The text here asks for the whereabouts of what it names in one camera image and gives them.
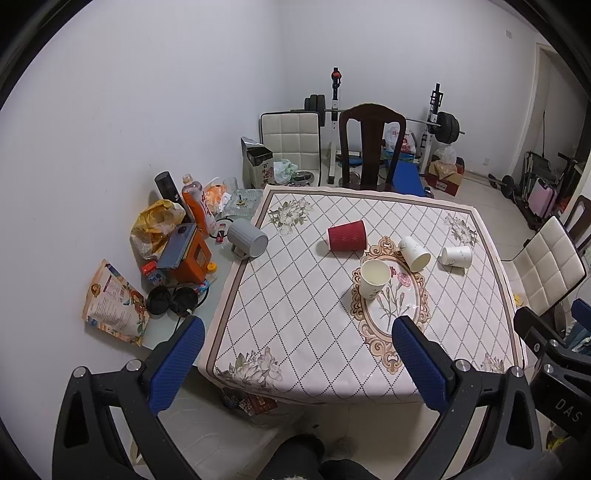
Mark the black dumbbell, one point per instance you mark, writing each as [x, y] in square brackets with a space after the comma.
[505, 182]

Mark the white barbell rack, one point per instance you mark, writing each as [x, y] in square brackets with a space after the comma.
[336, 129]

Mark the red cardboard box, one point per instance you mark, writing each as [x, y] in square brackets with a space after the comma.
[444, 180]

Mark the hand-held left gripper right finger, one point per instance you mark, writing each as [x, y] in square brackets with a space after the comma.
[420, 364]

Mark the beige tea box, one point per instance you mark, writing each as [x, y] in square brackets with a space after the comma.
[257, 168]

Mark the blue bench pad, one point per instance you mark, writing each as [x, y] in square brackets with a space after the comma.
[407, 180]

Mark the black barbell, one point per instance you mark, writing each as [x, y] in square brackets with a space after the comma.
[447, 125]

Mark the black cylinder bottle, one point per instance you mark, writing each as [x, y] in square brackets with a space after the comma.
[165, 187]

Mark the person's leg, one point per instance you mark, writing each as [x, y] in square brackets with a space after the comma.
[304, 459]

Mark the plain white paper cup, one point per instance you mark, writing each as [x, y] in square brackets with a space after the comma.
[372, 279]

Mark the orange drink bottle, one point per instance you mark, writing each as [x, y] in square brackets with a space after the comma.
[196, 205]

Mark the orange box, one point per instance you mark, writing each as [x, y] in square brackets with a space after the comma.
[191, 263]

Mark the green white plastic bag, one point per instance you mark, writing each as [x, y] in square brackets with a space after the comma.
[284, 170]

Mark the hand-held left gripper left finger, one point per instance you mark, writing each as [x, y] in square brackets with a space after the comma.
[178, 364]

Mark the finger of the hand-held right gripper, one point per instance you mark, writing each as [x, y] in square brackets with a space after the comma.
[538, 325]
[582, 314]

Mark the colourful snack bag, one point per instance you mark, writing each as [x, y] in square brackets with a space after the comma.
[115, 302]

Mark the black folded cart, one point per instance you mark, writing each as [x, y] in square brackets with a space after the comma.
[535, 170]

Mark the dark wooden chair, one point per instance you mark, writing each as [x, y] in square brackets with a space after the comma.
[371, 147]

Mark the orange snack packet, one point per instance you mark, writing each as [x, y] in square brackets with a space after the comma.
[214, 194]

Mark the black round lid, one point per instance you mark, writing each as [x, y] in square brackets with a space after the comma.
[159, 301]
[185, 301]

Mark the white marbled paper cup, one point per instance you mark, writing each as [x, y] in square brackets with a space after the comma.
[457, 256]
[414, 254]

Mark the clear plastic bag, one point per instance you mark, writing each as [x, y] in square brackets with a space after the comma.
[445, 154]

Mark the floral printed tablecloth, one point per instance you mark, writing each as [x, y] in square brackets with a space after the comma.
[300, 300]

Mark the red ribbed paper cup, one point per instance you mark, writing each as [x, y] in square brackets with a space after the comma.
[347, 236]

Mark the grey flat device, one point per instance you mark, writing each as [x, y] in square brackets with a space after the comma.
[178, 249]

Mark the white padded chair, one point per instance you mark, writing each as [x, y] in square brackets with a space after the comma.
[291, 143]
[540, 267]

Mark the glass ashtray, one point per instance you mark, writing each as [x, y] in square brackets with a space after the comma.
[240, 203]

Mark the yellow plastic bag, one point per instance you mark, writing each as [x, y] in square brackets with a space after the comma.
[154, 226]

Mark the colourful packet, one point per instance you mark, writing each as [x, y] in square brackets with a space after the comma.
[249, 404]

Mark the pink suitcase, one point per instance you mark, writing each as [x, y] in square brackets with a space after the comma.
[542, 197]

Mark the grey ribbed mug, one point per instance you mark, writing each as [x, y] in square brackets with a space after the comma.
[248, 242]

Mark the white printed plastic bag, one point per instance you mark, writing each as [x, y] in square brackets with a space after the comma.
[400, 138]

